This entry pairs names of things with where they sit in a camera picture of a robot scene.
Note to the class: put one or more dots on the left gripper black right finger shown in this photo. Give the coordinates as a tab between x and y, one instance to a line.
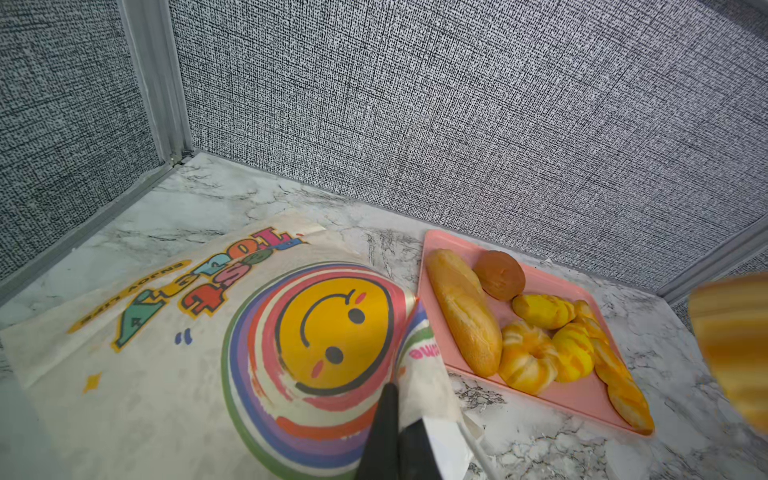
415	455

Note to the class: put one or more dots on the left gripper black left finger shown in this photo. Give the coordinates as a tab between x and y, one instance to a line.
380	456

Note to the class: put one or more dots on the round pumpkin-shaped fake bread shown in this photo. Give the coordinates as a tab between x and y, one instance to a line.
529	361

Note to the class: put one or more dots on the white paper bag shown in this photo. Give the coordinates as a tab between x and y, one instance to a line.
260	355

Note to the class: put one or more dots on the yellow striped croissant fake bread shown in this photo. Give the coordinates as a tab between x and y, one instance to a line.
575	353

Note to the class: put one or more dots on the oval yellow fake bread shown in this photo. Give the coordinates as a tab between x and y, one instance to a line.
544	311

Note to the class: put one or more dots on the round brown bun fake bread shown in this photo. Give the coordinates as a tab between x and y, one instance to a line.
500	275

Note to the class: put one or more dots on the long twisted fake bread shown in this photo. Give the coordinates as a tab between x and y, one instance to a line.
624	394

